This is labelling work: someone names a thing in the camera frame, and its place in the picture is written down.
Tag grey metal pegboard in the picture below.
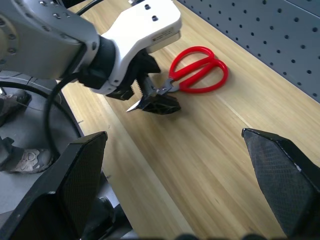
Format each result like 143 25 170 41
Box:
174 0 320 104

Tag round grey stand base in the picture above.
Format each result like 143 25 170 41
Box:
0 71 85 151

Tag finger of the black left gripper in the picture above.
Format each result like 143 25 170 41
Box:
105 87 135 102
139 94 182 116

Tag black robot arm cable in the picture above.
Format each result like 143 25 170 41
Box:
74 0 105 16
44 71 87 158

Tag red handled scissors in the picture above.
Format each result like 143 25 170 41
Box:
126 45 230 113

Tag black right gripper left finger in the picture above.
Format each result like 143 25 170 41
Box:
0 130 109 240

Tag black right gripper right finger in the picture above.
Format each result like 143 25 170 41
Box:
241 127 320 240

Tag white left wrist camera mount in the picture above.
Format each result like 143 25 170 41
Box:
92 0 184 95

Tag brown camouflage shoe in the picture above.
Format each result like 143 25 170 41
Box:
0 148 55 174
0 89 32 126

